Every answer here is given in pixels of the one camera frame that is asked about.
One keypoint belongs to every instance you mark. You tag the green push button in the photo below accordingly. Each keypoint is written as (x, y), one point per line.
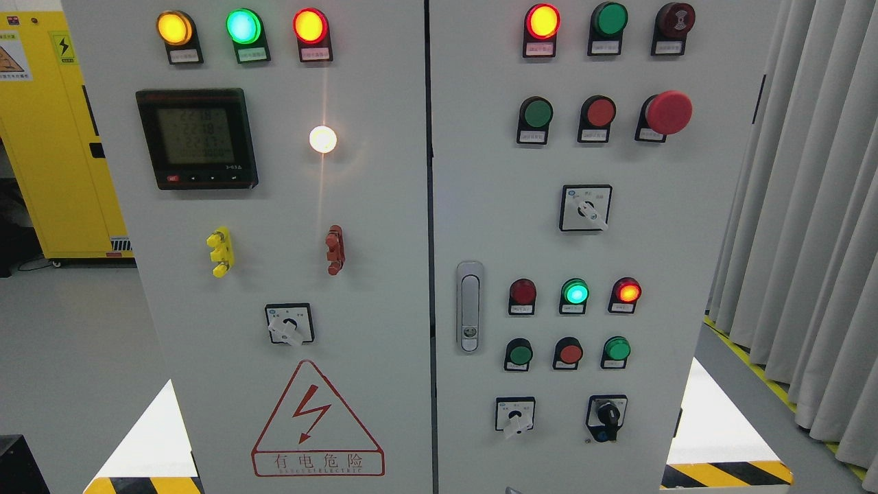
(615, 353)
(518, 355)
(535, 116)

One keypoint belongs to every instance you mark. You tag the red push button lower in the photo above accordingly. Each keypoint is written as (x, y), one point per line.
(567, 354)

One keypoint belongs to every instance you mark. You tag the red push button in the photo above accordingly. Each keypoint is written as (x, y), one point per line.
(567, 354)
(596, 116)

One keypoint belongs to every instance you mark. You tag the green push button upper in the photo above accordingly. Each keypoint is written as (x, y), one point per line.
(535, 116)

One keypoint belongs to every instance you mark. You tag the green push button lower right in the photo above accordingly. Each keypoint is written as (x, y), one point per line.
(615, 353)

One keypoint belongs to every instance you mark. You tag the red push button upper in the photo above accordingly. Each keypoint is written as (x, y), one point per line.
(596, 116)

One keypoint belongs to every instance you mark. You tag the red emergency stop mushroom button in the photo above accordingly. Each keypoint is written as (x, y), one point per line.
(663, 114)

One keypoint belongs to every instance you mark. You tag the dark red indicator light middle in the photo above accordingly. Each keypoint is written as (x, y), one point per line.
(522, 298)

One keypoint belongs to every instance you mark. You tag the red terminal connector block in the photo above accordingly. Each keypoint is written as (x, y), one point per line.
(335, 250)

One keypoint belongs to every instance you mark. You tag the lit green indicator light middle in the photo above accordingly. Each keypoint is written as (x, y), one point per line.
(573, 297)

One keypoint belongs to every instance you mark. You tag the white lit indicator lamp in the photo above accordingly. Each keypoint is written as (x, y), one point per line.
(323, 139)

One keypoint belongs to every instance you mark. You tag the right grey cabinet door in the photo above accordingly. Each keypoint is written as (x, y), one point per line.
(498, 202)

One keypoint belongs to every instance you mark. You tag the grey cabinet door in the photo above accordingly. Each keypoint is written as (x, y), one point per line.
(372, 319)
(498, 202)

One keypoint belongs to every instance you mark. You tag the left grey cabinet door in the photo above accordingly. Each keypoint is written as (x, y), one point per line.
(372, 319)

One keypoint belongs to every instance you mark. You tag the lit red indicator light middle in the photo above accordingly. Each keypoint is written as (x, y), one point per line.
(624, 296)

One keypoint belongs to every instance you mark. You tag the yellow terminal connector block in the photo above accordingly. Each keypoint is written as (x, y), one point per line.
(221, 251)

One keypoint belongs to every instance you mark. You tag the red electric hazard warning sticker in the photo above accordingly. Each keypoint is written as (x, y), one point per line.
(312, 431)

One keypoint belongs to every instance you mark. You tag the lit red indicator top right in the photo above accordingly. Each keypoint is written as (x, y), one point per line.
(540, 31)

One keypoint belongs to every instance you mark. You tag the red indicator light top left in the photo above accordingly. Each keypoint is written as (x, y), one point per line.
(313, 35)

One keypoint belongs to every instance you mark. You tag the black digital power meter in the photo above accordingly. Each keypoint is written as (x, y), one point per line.
(199, 139)

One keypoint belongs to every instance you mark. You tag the green indicator light top right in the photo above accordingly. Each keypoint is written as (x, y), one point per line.
(606, 29)

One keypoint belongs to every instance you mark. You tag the green indicator light top left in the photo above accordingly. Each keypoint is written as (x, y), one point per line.
(246, 31)

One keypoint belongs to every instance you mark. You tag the dark red buzzer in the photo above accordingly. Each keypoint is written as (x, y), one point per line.
(673, 22)

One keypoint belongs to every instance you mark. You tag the yellow indicator light top left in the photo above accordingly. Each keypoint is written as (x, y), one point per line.
(180, 37)

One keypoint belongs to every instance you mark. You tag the grey curtain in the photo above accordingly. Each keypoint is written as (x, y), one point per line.
(796, 283)

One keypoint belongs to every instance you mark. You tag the yellow safety cabinet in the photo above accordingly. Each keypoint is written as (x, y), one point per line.
(52, 139)

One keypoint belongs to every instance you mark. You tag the black box lower left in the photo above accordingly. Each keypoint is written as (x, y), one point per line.
(19, 470)

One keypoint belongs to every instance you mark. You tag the silver door latch handle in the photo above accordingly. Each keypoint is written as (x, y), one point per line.
(470, 275)

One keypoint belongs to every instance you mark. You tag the white selector switch upper right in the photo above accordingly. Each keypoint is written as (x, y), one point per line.
(584, 208)

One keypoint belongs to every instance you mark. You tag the white selector switch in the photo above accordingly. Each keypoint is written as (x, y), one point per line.
(514, 415)
(584, 208)

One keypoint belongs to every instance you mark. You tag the white selector switch left door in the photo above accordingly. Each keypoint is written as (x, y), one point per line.
(290, 323)

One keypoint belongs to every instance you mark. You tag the white selector switch lower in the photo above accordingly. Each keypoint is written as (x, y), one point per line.
(514, 415)

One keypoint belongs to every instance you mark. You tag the black key selector switch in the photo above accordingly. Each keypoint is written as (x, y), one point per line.
(605, 416)

